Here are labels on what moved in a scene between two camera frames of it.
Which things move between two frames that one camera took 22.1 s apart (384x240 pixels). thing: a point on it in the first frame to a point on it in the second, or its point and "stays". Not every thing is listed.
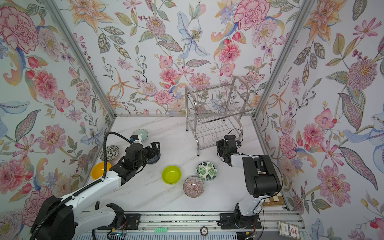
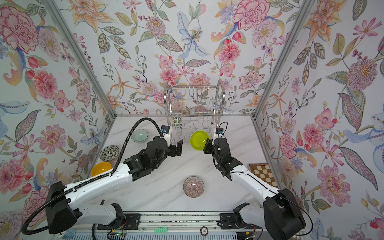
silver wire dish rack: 213,112 to 199,106
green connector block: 161,230 stays
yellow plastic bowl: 97,171 stays
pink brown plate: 193,186 stays
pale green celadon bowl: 143,133 stays
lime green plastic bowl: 171,174 to 198,139
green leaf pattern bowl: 206,171 to 177,122
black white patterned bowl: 112,152 stays
